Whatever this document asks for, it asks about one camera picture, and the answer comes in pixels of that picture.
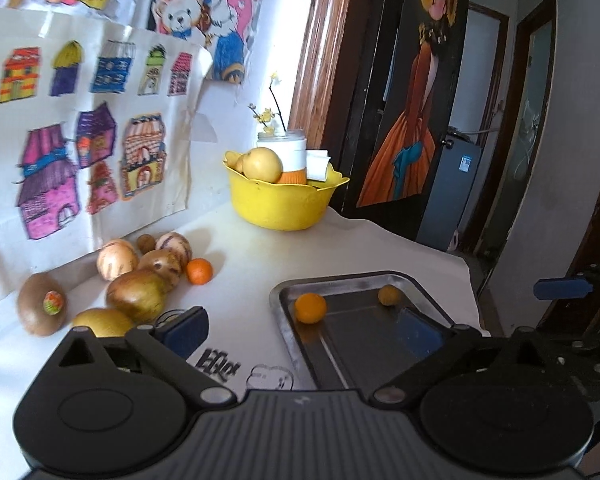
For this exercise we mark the wooden door frame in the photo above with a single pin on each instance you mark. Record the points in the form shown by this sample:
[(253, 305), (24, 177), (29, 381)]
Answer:
[(325, 50)]

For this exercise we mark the coloured houses drawing paper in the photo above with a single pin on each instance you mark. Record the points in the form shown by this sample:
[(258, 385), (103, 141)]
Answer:
[(80, 105)]

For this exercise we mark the small yellow fruit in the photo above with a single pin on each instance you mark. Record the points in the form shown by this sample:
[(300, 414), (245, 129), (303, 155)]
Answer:
[(235, 161)]

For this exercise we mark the dark framed glass door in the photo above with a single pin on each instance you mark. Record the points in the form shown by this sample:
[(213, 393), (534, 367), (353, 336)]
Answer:
[(525, 135)]

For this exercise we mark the small brown longan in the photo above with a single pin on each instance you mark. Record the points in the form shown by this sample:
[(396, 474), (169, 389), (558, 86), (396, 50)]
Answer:
[(146, 244), (388, 295)]

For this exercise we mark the metal tray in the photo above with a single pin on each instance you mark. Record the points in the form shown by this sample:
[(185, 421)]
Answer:
[(360, 325)]

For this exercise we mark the blue grey cabinet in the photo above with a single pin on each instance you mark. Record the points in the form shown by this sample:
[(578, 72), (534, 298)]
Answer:
[(452, 190)]

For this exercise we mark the brownish green pear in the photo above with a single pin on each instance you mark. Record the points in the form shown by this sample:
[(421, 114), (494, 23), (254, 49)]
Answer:
[(137, 295)]

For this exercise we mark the orange mandarin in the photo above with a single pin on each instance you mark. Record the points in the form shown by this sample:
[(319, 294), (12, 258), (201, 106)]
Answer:
[(200, 271), (310, 308)]

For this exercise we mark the brown kiwi with sticker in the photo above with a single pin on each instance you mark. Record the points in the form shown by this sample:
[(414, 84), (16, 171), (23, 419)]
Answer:
[(37, 305)]

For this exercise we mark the white printed table cover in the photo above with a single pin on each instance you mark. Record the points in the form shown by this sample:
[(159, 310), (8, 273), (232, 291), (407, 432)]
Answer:
[(255, 260)]

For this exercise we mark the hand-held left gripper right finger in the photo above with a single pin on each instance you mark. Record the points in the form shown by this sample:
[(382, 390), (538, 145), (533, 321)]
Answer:
[(420, 335)]

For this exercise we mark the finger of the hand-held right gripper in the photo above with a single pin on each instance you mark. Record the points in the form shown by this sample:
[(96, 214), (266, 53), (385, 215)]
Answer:
[(595, 360), (562, 288)]

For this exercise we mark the large yellow pear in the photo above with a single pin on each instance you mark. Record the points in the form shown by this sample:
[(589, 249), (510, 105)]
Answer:
[(262, 164)]

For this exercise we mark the striped pepino melon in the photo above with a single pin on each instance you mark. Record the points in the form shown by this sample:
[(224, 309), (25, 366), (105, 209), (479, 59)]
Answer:
[(175, 247), (117, 260), (161, 265)]

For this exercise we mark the yellow plastic bowl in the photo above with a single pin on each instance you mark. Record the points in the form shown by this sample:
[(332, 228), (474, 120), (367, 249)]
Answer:
[(275, 202)]

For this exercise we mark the orange dress figure wall poster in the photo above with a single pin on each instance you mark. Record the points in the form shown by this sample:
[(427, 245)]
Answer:
[(410, 110)]

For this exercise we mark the cartoon teddy bear poster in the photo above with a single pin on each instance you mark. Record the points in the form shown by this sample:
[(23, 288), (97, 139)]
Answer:
[(205, 15)]

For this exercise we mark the small white box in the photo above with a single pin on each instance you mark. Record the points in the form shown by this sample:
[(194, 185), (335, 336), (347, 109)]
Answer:
[(317, 165)]

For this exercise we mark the white and orange jar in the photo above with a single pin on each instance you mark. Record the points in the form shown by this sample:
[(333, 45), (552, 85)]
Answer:
[(290, 152)]

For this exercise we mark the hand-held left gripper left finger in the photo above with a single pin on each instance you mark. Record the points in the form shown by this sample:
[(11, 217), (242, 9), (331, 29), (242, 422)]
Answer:
[(187, 332)]

